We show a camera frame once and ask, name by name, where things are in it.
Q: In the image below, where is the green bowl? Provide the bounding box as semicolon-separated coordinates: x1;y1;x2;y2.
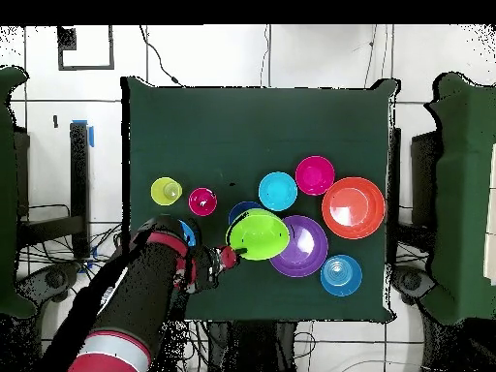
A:
225;207;292;262

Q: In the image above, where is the small dark blue bowl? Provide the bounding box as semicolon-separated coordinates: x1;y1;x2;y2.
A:
227;200;264;227

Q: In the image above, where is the large blue bowl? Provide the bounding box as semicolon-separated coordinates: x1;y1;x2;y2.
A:
177;219;199;248

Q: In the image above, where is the pink cup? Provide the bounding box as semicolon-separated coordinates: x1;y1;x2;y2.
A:
188;186;219;217

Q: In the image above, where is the purple bowl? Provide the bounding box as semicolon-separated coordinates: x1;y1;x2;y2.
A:
268;214;330;279

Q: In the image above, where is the small cyan bowl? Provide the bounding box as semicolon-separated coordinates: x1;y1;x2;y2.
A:
258;170;299;213

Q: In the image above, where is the yellow cup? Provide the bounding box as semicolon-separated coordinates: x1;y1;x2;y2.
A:
149;176;184;207

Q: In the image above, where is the translucent blue bowl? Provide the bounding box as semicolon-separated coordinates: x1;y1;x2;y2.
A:
320;254;364;298

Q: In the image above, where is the pink bowl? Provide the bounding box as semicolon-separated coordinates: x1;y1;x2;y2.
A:
294;155;337;197

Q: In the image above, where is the dark green table cloth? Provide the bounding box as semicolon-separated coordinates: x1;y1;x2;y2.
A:
121;76;400;324

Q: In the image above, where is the orange bowl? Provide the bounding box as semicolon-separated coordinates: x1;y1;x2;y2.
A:
321;176;388;240

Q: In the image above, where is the grey round floor base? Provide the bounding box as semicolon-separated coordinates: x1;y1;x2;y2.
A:
390;264;437;305
16;263;82;307

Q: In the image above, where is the blue tape strip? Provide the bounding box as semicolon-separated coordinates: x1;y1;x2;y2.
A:
71;118;96;149

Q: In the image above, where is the black equipment box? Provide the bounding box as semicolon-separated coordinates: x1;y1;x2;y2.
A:
13;129;31;218
410;130;443;230

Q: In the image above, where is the green-covered side table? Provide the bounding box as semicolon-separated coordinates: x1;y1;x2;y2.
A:
0;65;38;319
419;71;496;326

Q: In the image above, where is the white sheet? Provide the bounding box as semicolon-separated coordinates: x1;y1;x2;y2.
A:
482;142;496;287

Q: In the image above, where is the tangle of floor cables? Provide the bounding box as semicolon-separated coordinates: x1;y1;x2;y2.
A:
16;222;125;311

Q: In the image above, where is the black metal frame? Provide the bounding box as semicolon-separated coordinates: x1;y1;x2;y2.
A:
386;126;403;266
15;121;92;260

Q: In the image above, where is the black floor cable with plug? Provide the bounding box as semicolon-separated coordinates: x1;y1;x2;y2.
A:
138;24;184;87

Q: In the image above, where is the thin black floor cable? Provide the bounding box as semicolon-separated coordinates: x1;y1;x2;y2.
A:
362;24;379;89
258;24;272;87

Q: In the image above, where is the black square floor frame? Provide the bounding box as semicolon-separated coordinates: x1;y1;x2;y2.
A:
56;24;116;72

